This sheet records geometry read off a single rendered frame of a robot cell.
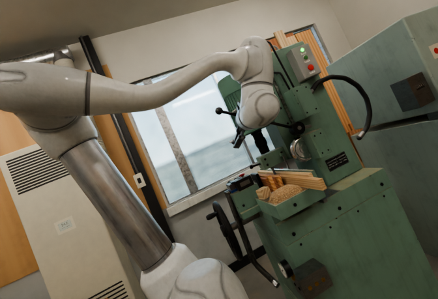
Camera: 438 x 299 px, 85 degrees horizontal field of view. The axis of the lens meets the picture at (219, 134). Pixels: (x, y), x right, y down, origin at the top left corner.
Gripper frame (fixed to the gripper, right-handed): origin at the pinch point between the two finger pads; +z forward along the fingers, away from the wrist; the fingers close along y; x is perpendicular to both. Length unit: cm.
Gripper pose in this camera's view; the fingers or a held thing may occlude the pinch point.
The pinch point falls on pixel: (234, 127)
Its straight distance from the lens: 107.2
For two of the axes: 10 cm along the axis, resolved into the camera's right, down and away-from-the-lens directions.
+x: -9.8, -1.2, -1.5
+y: 0.9, -9.9, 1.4
